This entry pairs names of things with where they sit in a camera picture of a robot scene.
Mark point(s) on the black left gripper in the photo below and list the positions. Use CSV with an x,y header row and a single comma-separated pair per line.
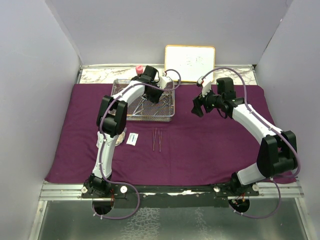
x,y
155,99

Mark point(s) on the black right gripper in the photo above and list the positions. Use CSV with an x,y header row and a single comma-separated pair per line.
x,y
198,102

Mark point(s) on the metal mesh tray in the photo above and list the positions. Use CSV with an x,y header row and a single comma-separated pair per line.
x,y
150,115

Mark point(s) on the steel tweezers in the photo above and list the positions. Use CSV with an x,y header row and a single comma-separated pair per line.
x,y
154,135
160,139

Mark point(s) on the steel tweezers front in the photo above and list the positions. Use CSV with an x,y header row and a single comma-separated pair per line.
x,y
154,135

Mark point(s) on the purple cloth wrap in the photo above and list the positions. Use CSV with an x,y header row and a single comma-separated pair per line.
x,y
194,150

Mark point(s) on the white blue label packet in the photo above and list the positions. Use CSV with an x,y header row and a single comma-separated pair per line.
x,y
132,139

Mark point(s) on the white gauze bag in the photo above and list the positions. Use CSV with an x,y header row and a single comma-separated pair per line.
x,y
120,138

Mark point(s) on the steel forceps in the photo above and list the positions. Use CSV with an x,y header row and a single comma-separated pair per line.
x,y
139,108

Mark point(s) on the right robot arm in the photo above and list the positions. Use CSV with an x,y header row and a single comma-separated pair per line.
x,y
278,149

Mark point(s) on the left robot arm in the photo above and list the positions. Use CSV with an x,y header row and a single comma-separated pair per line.
x,y
111,122

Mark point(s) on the steel clamp right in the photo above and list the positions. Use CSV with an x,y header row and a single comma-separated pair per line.
x,y
164,106

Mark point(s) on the pink lid spice bottle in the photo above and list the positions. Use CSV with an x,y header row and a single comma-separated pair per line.
x,y
139,69

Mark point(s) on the yellow framed whiteboard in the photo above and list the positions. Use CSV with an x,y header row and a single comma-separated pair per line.
x,y
192,62

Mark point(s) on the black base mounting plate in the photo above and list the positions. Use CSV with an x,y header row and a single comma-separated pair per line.
x,y
157,196

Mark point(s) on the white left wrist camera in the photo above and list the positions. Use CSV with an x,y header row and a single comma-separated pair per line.
x,y
164,81

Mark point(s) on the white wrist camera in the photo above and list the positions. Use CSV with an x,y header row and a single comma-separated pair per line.
x,y
205,85
164,81

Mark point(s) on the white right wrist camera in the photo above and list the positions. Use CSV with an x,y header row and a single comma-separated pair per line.
x,y
205,85

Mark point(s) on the aluminium frame rail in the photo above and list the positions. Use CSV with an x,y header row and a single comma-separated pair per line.
x,y
71,192

